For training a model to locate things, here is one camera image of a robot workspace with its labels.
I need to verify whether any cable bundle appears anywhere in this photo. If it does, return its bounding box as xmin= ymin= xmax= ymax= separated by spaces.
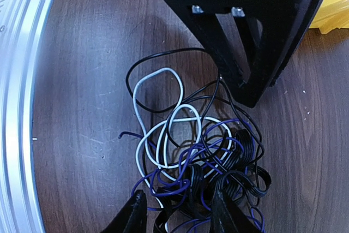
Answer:
xmin=117 ymin=47 xmax=272 ymax=233

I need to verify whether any front aluminium rail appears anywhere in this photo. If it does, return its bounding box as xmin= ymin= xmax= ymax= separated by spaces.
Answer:
xmin=1 ymin=0 xmax=53 ymax=232

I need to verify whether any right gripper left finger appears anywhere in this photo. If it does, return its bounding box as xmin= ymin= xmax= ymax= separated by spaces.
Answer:
xmin=101 ymin=190 xmax=147 ymax=233

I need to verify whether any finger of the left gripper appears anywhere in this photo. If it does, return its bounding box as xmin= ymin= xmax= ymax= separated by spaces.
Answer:
xmin=231 ymin=0 xmax=322 ymax=107
xmin=188 ymin=6 xmax=245 ymax=86

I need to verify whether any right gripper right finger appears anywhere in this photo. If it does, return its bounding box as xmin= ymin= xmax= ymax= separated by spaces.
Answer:
xmin=211 ymin=189 xmax=259 ymax=233

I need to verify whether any yellow bin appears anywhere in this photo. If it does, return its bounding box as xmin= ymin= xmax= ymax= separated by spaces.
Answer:
xmin=309 ymin=0 xmax=348 ymax=34

